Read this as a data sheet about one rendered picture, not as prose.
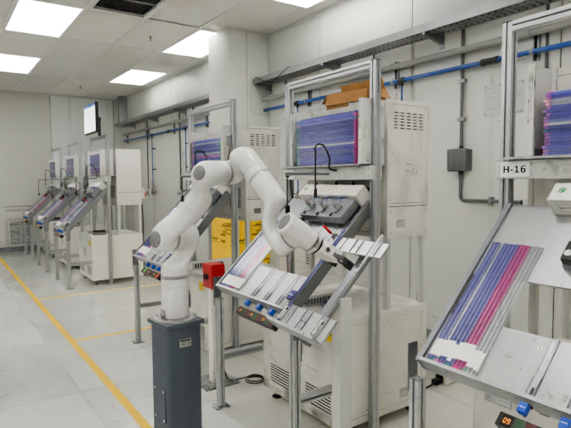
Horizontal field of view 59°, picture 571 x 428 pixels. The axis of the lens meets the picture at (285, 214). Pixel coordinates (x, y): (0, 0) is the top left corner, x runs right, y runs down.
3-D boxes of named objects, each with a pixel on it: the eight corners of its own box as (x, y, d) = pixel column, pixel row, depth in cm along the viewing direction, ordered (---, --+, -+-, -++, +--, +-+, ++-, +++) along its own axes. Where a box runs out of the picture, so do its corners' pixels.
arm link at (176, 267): (155, 278, 223) (153, 223, 221) (186, 271, 237) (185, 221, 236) (172, 280, 215) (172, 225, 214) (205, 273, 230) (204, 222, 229)
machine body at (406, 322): (338, 444, 251) (338, 321, 247) (263, 395, 309) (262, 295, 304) (426, 409, 288) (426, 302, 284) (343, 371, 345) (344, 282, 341)
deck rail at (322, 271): (292, 319, 231) (285, 311, 228) (290, 318, 233) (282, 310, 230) (375, 208, 257) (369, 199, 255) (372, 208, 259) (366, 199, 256)
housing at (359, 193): (369, 215, 258) (355, 195, 252) (310, 211, 298) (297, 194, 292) (377, 204, 261) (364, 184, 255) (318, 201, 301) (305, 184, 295)
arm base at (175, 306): (166, 327, 212) (165, 283, 210) (145, 318, 226) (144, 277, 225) (205, 318, 224) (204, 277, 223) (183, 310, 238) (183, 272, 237)
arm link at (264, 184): (232, 195, 191) (275, 260, 181) (261, 167, 186) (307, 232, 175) (245, 198, 199) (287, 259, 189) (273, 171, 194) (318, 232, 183)
